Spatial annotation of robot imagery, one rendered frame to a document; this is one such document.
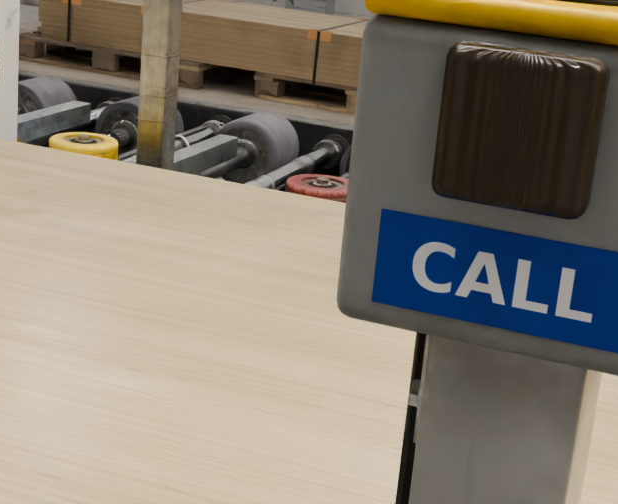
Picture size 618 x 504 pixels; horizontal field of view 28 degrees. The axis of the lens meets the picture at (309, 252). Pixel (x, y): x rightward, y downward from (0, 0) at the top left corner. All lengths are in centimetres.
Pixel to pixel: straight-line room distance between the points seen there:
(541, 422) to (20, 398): 58
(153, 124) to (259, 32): 516
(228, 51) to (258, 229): 560
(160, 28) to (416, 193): 128
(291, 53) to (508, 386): 637
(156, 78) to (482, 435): 128
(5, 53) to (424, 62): 128
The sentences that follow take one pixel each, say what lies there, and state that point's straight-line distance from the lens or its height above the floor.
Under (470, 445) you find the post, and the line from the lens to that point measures 28.
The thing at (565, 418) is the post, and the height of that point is 113.
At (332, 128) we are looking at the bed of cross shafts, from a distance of 202.
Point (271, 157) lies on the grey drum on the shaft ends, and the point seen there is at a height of 81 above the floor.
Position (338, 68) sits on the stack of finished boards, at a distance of 654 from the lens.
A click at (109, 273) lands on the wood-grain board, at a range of 105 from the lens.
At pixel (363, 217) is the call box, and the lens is 26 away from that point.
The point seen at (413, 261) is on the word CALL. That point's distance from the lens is 25.
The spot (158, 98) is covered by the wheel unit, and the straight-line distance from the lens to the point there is 154.
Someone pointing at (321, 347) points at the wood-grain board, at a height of 90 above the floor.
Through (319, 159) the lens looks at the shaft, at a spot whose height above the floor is 81.
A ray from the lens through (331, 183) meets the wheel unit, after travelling 139.
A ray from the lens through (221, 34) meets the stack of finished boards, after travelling 679.
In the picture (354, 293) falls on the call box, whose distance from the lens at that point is 26.
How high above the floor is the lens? 124
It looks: 17 degrees down
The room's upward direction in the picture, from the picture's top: 5 degrees clockwise
